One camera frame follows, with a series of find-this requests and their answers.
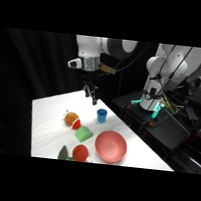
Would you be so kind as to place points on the orange and red plush fruit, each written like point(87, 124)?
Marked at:
point(71, 119)

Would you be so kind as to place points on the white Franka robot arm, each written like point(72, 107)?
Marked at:
point(90, 47)

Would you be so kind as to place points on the blue plastic cup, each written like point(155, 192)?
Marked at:
point(102, 116)

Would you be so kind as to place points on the white grey wrist camera box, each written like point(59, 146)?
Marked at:
point(75, 63)

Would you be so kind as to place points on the green status light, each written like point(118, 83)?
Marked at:
point(155, 111)

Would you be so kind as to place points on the pink plastic bowl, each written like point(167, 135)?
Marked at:
point(110, 147)

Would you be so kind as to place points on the green folded cloth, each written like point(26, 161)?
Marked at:
point(83, 134)

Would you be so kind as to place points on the red plush fruit with leaf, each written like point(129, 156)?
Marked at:
point(80, 152)

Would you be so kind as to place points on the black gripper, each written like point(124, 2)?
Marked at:
point(90, 78)

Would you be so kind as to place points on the black curtain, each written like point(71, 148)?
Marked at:
point(26, 80)

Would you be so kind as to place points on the black robot stand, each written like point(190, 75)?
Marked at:
point(167, 130)

